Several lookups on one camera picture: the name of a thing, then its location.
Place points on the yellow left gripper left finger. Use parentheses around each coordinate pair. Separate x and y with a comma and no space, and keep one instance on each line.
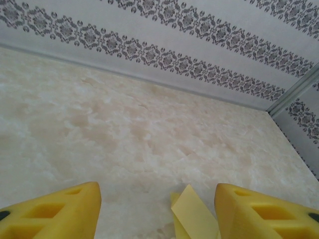
(49,216)

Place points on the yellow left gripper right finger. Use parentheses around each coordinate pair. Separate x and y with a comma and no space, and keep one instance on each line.
(269,216)

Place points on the yellow paper sheet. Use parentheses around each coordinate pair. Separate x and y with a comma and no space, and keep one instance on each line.
(189,211)

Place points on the aluminium side edge rail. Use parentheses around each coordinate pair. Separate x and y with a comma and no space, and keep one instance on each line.
(297,148)

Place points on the aluminium frame post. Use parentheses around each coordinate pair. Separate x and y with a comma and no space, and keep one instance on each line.
(294,97)

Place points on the long aluminium table edge rail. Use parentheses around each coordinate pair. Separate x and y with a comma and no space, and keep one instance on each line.
(159,84)

